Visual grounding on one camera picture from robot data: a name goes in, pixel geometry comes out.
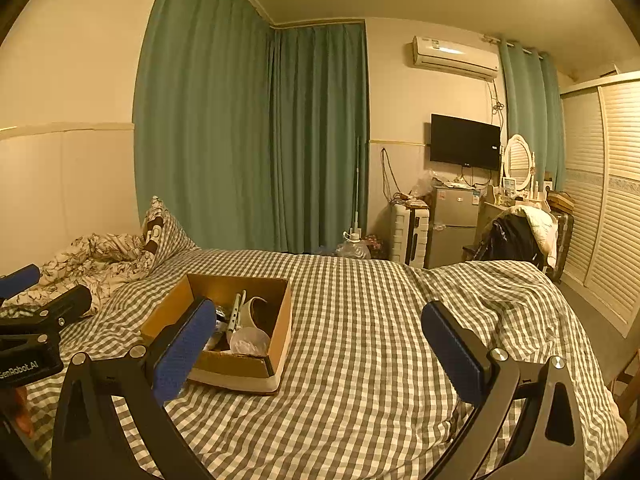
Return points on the tape roll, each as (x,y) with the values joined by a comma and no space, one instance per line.
(261,306)

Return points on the black wall television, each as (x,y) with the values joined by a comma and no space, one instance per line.
(465,141)

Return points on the cardboard box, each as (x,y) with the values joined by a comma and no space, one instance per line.
(240,367)

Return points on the floral duvet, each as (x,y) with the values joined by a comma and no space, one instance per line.
(100,260)

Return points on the small grey fridge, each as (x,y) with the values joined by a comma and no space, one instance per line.
(452,225)

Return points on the white louvred wardrobe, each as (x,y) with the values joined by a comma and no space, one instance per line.
(610,200)

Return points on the black jacket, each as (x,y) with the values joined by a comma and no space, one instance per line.
(512,240)

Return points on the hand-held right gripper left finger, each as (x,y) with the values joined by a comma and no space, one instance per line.
(182,350)

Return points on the dark suitcase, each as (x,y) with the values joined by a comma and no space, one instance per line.
(562,245)

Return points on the patterned pillow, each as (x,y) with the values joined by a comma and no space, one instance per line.
(167,230)

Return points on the clear water jug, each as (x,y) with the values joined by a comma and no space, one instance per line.
(352,250)

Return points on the clear plastic bottle blue label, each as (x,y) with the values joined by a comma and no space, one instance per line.
(250,342)

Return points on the white air conditioner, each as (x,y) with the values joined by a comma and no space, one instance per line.
(455,57)

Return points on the white suitcase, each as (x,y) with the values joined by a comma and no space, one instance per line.
(407,235)

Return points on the oval vanity mirror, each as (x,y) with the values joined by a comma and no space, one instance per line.
(517,162)

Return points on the narrow green curtain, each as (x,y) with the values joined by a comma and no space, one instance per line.
(532,115)

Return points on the white coat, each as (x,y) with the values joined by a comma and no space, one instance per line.
(542,232)

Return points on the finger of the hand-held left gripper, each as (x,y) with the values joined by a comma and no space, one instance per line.
(60,307)
(20,280)

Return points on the white mop pole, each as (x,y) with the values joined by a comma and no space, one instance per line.
(357,185)

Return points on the teal blister pack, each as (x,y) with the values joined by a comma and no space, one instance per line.
(235,310)

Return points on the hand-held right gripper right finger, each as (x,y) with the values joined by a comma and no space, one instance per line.
(452,350)

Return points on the person's left hand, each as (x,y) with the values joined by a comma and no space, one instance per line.
(22,410)

